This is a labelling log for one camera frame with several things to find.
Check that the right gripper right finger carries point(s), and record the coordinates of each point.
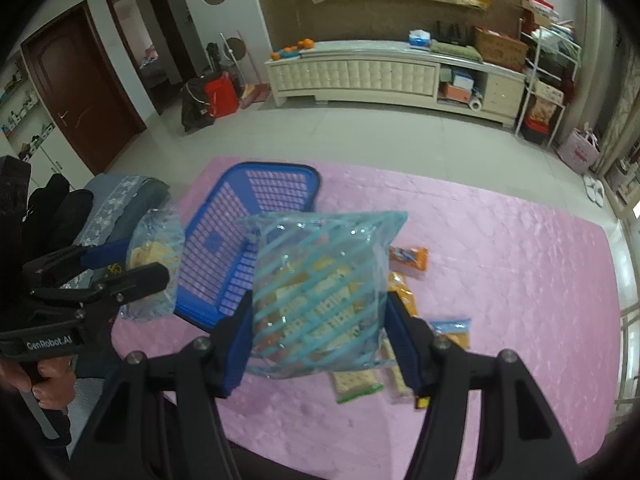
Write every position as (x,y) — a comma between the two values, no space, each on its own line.
(520,437)

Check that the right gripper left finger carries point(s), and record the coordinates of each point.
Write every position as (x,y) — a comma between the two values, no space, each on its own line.
(158,419)

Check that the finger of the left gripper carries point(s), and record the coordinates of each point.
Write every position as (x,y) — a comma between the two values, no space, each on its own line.
(66,263)
(111,292)

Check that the purple chewing gum pack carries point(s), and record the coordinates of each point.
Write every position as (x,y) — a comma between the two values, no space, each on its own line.
(456,329)

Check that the green-edged cracker pack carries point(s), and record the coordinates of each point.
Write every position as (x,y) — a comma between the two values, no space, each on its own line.
(349,386)

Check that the yellow orange snack pouch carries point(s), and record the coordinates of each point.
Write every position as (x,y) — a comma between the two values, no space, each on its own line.
(398,283)

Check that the teal striped snack bag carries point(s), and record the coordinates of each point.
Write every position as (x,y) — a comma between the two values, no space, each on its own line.
(319,290)

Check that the orange cartoon snack bar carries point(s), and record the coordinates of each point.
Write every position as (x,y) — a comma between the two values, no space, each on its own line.
(416,258)

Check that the left hand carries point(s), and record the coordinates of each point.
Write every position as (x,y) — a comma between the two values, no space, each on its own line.
(55,389)

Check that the blue plastic basket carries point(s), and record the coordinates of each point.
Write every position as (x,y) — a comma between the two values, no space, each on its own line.
(217,261)

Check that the dark wooden door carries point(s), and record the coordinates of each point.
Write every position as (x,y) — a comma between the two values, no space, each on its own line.
(78,84)

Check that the black bag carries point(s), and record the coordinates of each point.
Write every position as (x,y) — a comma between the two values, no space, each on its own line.
(195,112)

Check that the red bag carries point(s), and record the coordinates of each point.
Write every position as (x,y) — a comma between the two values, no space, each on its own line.
(221,95)

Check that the white slippers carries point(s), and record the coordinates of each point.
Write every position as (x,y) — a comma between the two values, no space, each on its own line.
(594,190)

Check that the oranges on blue plate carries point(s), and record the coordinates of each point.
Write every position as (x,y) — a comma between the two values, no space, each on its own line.
(292,51)

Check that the pink shopping bag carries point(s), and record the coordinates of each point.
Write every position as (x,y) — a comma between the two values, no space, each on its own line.
(580,150)

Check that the cream tv cabinet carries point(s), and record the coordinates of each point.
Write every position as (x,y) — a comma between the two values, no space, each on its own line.
(392,72)

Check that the white metal shelf rack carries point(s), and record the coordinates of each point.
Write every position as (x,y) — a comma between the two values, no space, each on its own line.
(552,63)

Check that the green folded towel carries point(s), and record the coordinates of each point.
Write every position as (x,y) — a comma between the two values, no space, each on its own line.
(468,53)

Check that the cardboard box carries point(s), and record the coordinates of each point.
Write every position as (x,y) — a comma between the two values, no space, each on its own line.
(499,49)

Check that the blue tissue box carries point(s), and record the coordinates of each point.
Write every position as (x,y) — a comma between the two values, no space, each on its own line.
(419,39)

